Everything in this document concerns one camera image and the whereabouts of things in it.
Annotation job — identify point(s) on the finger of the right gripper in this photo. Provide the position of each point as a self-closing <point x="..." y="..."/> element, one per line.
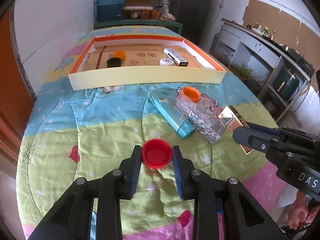
<point x="240" y="136"/>
<point x="285" y="134"/>

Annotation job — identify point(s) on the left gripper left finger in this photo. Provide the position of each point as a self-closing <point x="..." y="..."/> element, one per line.
<point x="71" y="215"/>

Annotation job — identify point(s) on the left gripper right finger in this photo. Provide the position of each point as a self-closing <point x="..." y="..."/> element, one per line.
<point x="221" y="207"/>

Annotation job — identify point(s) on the gold rectangular box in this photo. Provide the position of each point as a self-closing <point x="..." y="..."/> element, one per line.
<point x="230" y="119"/>

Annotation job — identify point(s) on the red bottle cap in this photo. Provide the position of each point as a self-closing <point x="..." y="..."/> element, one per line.
<point x="156" y="153"/>

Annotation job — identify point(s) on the clear glitter rectangular case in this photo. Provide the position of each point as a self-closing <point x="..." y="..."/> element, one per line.
<point x="205" y="123"/>

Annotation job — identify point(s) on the teal rectangular box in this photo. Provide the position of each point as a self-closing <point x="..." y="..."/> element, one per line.
<point x="163" y="99"/>

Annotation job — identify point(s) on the white cartoon rectangular box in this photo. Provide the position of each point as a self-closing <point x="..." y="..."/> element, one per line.
<point x="176" y="57"/>

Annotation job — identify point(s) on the white QR code lid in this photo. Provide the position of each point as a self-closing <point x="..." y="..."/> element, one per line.
<point x="166" y="62"/>

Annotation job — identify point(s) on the black bottle cap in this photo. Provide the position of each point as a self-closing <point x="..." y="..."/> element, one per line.
<point x="113" y="62"/>

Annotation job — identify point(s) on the yellow orange bottle cap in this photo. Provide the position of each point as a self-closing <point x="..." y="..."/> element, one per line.
<point x="120" y="54"/>

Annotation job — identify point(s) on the person's right hand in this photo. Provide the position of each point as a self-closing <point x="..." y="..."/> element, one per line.
<point x="300" y="213"/>

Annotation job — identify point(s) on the dark green air fryer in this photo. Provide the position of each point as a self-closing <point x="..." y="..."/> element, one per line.
<point x="285" y="84"/>

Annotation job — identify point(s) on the white kitchen counter cabinet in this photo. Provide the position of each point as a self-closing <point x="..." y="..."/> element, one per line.
<point x="243" y="47"/>

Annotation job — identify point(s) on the potted green plant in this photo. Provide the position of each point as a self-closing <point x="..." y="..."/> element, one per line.
<point x="244" y="73"/>

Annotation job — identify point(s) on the colourful cartoon quilt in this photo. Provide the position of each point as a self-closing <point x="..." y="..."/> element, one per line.
<point x="87" y="133"/>

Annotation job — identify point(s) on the grey gas cylinder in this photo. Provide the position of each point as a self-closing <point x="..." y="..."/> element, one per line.
<point x="214" y="43"/>

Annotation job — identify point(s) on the orange shallow cardboard tray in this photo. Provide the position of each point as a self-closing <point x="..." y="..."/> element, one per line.
<point x="143" y="53"/>

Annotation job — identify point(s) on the plastic bag of food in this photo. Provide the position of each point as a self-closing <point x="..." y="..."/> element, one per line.
<point x="166" y="15"/>

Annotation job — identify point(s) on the black refrigerator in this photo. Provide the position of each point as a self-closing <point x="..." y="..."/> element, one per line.
<point x="193" y="15"/>

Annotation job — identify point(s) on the green low table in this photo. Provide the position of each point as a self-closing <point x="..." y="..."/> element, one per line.
<point x="174" y="26"/>

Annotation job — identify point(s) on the blue water jug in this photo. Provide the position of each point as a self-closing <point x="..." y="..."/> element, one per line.
<point x="109" y="10"/>

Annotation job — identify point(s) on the brown cardboard wall panel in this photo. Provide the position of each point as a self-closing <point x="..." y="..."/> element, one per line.
<point x="289" y="30"/>

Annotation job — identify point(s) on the red wooden door frame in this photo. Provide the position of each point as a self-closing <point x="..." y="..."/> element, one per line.
<point x="16" y="101"/>

